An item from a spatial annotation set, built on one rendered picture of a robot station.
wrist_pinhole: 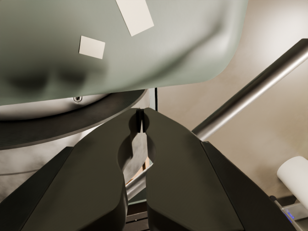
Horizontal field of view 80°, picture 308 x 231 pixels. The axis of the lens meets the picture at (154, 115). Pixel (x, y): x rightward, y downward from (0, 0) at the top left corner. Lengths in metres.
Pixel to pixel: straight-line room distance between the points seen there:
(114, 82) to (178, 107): 1.55
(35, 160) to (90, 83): 0.11
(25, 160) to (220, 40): 0.22
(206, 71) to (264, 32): 1.70
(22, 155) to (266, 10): 1.79
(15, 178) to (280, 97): 2.26
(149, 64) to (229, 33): 0.07
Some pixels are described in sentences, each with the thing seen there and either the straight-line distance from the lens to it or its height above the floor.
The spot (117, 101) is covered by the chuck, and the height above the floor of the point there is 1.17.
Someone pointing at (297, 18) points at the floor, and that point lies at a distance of 2.07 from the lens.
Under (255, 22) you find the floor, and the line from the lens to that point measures 1.80.
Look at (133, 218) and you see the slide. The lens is 0.85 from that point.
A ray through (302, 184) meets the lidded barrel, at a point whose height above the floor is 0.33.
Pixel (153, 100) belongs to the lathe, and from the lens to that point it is 0.98.
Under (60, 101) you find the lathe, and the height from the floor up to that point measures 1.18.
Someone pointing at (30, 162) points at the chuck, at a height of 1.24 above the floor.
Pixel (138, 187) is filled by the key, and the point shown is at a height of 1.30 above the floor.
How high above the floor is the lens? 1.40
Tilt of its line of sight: 57 degrees down
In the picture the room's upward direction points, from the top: 156 degrees clockwise
